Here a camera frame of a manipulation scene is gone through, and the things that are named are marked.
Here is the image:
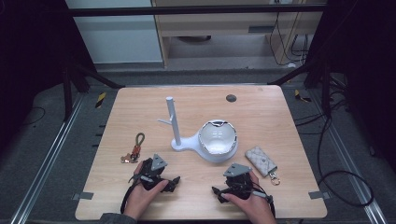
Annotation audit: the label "aluminium floor rail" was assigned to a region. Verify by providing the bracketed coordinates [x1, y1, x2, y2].
[8, 92, 86, 224]
[311, 88, 389, 224]

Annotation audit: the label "thin black floor cable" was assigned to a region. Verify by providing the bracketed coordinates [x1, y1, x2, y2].
[18, 105, 47, 128]

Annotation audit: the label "person's right hand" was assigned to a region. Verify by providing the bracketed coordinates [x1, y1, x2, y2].
[220, 170, 278, 224]

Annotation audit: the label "person's left hand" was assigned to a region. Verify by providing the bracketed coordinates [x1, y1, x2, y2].
[123, 160, 170, 221]

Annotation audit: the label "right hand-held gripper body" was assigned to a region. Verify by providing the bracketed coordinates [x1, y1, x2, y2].
[222, 162, 256, 201]

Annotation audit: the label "brown lanyard keychain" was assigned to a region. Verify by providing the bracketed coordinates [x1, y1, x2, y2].
[120, 133, 146, 164]

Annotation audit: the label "thick black floor cable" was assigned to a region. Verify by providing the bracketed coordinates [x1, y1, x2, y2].
[293, 92, 375, 208]

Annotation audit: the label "black frame crossbar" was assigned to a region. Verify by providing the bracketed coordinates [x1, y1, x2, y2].
[65, 4, 329, 17]

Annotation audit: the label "white key holder stand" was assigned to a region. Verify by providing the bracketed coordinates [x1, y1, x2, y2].
[157, 96, 239, 163]

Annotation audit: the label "white quilted key case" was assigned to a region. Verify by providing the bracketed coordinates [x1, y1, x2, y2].
[244, 146, 281, 187]

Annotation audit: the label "right hand-held gripper cable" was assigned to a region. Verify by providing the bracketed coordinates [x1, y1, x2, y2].
[251, 182, 277, 219]

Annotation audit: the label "black hanging desk cables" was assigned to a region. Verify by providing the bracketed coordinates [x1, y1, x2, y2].
[268, 11, 310, 67]

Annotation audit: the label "black curtain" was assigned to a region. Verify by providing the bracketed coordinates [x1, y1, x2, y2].
[0, 0, 97, 153]
[304, 0, 396, 174]

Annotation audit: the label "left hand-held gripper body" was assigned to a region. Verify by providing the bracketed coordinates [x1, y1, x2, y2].
[128, 153, 169, 191]

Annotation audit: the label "yellow black striped tape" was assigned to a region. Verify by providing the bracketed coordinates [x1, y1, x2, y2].
[293, 89, 313, 104]
[94, 91, 107, 109]

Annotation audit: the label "black frame strut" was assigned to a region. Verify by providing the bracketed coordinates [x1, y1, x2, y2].
[266, 57, 332, 117]
[61, 60, 126, 123]

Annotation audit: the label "grey tape strip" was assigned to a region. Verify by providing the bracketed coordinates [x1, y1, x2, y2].
[308, 190, 332, 201]
[72, 191, 94, 202]

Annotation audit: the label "light wooden desk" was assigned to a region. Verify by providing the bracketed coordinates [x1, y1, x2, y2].
[150, 0, 329, 69]

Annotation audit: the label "white cabinet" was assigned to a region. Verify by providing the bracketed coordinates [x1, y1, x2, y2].
[64, 0, 164, 65]

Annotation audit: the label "white cup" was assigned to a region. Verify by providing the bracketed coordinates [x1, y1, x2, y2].
[197, 119, 239, 160]

